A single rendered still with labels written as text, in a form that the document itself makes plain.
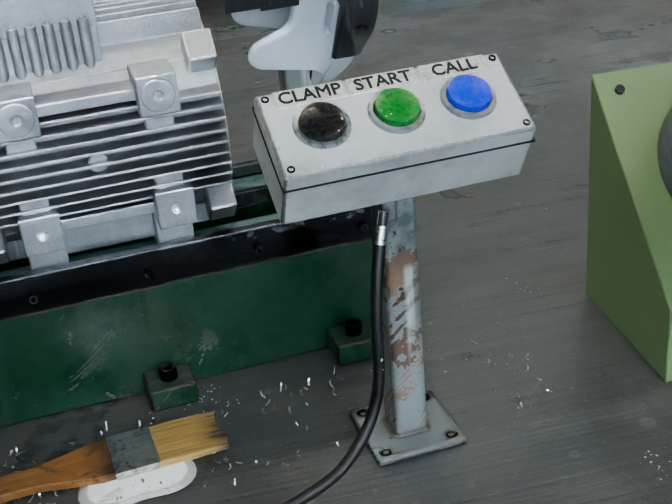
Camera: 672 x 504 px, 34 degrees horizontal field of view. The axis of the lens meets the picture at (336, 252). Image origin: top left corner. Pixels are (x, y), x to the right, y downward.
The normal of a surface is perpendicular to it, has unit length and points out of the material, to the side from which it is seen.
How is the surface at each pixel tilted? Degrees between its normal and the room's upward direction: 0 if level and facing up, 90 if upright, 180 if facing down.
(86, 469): 0
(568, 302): 0
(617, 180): 90
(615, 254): 90
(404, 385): 90
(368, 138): 30
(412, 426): 90
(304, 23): 123
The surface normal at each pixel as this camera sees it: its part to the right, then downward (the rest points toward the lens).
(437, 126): 0.08, -0.56
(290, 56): 0.30, 0.83
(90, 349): 0.31, 0.42
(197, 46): 0.15, -0.33
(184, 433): -0.05, -0.88
